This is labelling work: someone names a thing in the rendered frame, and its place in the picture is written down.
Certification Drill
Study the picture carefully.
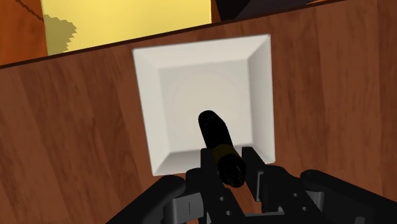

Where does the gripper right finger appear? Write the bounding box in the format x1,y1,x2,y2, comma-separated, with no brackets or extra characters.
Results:
241,146,397,224

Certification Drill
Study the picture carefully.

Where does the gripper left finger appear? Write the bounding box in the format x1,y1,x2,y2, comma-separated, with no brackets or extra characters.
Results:
106,148,246,224

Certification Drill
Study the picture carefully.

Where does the black marker with gold band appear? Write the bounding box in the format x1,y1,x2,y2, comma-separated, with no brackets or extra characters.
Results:
197,109,247,188

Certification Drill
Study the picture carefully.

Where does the white square plate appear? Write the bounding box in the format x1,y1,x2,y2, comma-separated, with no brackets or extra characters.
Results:
132,34,276,177

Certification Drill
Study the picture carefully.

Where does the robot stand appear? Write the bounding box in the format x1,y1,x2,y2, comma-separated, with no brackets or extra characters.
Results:
214,0,320,22

